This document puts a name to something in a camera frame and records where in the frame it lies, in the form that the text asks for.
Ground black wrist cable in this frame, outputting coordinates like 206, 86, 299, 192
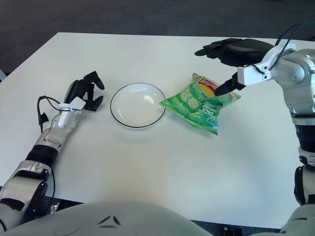
36, 95, 65, 134
253, 21, 315, 74

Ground white plate with black rim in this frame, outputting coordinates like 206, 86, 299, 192
110, 83, 167, 129

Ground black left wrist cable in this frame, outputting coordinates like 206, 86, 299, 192
36, 95, 65, 134

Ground green potato chips bag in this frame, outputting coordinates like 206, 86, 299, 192
159, 72, 242, 136

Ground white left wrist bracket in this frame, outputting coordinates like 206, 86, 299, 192
58, 97, 87, 114

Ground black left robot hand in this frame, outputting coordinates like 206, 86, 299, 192
63, 71, 105, 112

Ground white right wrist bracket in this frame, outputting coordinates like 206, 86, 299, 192
237, 44, 297, 87

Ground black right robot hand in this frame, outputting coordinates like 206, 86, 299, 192
194, 38, 276, 96

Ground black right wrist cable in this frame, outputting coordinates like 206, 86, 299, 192
253, 21, 315, 74

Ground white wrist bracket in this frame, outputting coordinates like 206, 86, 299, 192
58, 97, 87, 114
237, 44, 297, 87

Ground grey robot torso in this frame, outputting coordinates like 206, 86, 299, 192
0, 200, 215, 236

